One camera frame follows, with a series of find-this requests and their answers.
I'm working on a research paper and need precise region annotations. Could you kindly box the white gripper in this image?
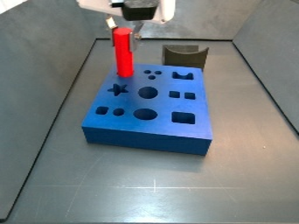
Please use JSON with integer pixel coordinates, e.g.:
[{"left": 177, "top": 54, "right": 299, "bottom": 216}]
[{"left": 77, "top": 0, "right": 176, "bottom": 52}]

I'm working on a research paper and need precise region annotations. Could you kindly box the red hexagon bar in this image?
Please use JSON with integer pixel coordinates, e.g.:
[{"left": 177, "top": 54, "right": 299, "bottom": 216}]
[{"left": 113, "top": 27, "right": 133, "bottom": 78}]

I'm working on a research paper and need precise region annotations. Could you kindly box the blue foam shape board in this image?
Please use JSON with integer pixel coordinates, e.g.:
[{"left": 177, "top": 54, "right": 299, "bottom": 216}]
[{"left": 81, "top": 64, "right": 212, "bottom": 155}]

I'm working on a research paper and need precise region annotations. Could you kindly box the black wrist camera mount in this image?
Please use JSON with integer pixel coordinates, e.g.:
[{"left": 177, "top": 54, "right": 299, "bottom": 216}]
[{"left": 109, "top": 0, "right": 158, "bottom": 21}]

